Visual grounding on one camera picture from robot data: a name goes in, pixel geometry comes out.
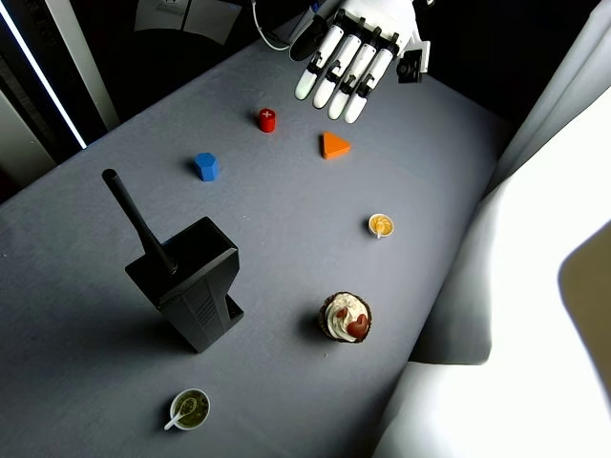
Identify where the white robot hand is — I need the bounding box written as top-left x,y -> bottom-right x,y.
288,0 -> 424,125

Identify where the black walkie-talkie toy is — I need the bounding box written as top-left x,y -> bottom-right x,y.
101,168 -> 245,354

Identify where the orange triangle block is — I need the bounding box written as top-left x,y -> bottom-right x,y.
318,131 -> 352,160

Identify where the white paper sheet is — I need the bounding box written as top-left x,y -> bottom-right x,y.
133,0 -> 243,47

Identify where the small white coffee cup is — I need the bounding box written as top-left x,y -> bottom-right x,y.
368,213 -> 395,239

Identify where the blue hexagon block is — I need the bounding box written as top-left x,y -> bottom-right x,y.
193,152 -> 221,183

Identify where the grey table cloth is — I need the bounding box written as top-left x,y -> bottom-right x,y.
0,11 -> 516,458

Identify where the toy cupcake with hearts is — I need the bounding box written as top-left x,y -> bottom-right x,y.
318,291 -> 373,344

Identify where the white curtain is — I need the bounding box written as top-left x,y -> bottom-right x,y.
371,0 -> 611,458

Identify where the bright light strip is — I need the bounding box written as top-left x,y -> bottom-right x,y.
0,7 -> 89,150

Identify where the beige board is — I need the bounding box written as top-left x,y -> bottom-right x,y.
557,221 -> 611,383

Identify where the white panel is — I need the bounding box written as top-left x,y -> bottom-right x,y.
0,90 -> 58,190

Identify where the green soup bowl with spoon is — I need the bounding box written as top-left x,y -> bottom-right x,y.
163,387 -> 212,432

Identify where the white cable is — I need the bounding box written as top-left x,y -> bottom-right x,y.
251,0 -> 292,52

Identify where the white post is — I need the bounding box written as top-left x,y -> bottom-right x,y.
45,0 -> 120,131

